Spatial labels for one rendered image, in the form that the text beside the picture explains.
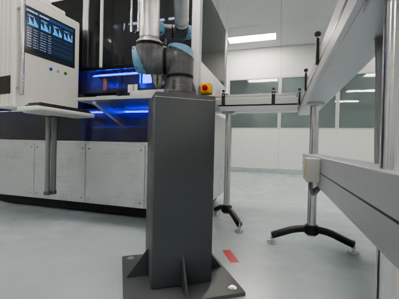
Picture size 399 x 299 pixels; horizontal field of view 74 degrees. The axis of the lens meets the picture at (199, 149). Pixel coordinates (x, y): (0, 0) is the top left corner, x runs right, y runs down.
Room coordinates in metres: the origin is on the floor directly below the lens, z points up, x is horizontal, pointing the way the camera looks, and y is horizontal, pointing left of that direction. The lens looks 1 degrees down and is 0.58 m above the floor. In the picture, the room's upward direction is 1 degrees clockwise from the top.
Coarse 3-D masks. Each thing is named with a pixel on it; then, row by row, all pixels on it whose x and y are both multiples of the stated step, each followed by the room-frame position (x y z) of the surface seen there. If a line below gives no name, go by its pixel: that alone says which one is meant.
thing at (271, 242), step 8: (304, 224) 1.55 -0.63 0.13; (272, 232) 1.58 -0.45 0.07; (280, 232) 1.56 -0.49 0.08; (288, 232) 1.55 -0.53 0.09; (296, 232) 1.54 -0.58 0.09; (304, 232) 1.53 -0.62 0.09; (312, 232) 1.49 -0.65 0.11; (320, 232) 1.50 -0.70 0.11; (328, 232) 1.49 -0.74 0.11; (336, 232) 1.49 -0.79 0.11; (272, 240) 1.59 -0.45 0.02; (344, 240) 1.46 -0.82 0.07; (352, 240) 1.46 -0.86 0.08; (352, 248) 1.46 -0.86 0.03
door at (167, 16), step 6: (162, 0) 1.99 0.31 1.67; (168, 0) 1.98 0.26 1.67; (162, 6) 1.99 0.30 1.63; (168, 6) 1.98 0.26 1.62; (162, 12) 1.99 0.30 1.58; (168, 12) 1.98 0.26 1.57; (162, 18) 1.99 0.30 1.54; (168, 18) 1.98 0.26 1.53; (174, 18) 1.97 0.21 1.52; (168, 42) 1.98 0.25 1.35; (174, 42) 1.96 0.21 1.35; (180, 42) 1.95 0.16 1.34
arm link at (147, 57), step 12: (144, 0) 1.10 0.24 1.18; (156, 0) 1.12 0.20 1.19; (144, 12) 1.11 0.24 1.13; (156, 12) 1.12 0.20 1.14; (144, 24) 1.11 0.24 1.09; (156, 24) 1.13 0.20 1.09; (144, 36) 1.11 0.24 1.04; (156, 36) 1.13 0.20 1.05; (132, 48) 1.12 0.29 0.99; (144, 48) 1.11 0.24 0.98; (156, 48) 1.12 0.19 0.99; (144, 60) 1.11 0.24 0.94; (156, 60) 1.11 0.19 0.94; (144, 72) 1.15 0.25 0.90; (156, 72) 1.15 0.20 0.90
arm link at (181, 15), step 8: (176, 0) 1.28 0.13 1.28; (184, 0) 1.27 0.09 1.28; (176, 8) 1.32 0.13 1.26; (184, 8) 1.31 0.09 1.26; (176, 16) 1.36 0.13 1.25; (184, 16) 1.35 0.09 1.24; (176, 24) 1.41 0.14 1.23; (184, 24) 1.40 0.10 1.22; (176, 32) 1.46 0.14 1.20; (184, 32) 1.45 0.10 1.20
